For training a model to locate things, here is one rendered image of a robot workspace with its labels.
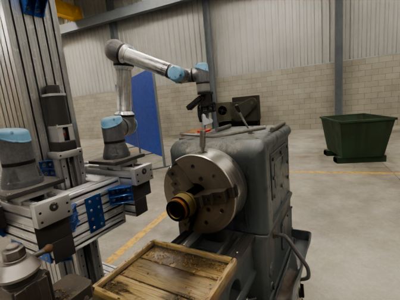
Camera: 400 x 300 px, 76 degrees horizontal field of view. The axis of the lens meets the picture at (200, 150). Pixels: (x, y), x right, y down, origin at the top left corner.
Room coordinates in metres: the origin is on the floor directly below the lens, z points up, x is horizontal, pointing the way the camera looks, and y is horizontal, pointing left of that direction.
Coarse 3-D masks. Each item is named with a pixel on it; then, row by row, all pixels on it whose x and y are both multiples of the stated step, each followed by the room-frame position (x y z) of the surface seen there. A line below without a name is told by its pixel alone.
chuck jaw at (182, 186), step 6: (174, 162) 0.97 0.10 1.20; (174, 168) 0.93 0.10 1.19; (180, 168) 0.95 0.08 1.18; (168, 174) 0.94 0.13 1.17; (174, 174) 0.92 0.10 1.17; (180, 174) 0.93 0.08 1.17; (174, 180) 0.90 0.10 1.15; (180, 180) 0.90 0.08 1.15; (186, 180) 0.92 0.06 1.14; (174, 186) 0.90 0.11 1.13; (180, 186) 0.88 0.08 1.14; (186, 186) 0.90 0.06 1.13; (192, 186) 0.92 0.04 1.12; (174, 192) 0.88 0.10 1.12
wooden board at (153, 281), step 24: (120, 264) 0.80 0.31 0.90; (144, 264) 0.81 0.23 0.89; (168, 264) 0.80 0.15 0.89; (192, 264) 0.79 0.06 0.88; (96, 288) 0.69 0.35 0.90; (120, 288) 0.70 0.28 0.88; (144, 288) 0.69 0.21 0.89; (168, 288) 0.68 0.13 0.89; (192, 288) 0.67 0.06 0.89; (216, 288) 0.64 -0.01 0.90
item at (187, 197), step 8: (184, 192) 0.85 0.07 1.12; (176, 200) 0.80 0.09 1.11; (184, 200) 0.81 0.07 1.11; (192, 200) 0.83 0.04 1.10; (168, 208) 0.81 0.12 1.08; (176, 208) 0.85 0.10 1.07; (184, 208) 0.79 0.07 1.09; (192, 208) 0.82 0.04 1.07; (176, 216) 0.82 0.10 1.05; (184, 216) 0.78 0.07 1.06
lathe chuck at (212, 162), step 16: (176, 160) 0.97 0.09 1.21; (192, 160) 0.93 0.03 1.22; (208, 160) 0.89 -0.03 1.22; (224, 160) 0.93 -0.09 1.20; (192, 176) 0.93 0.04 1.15; (208, 176) 0.90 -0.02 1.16; (224, 176) 0.86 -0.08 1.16; (192, 192) 0.98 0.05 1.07; (240, 192) 0.89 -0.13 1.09; (208, 208) 0.90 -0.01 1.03; (224, 208) 0.87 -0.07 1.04; (240, 208) 0.93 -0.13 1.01; (208, 224) 0.91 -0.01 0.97; (224, 224) 0.87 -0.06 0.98
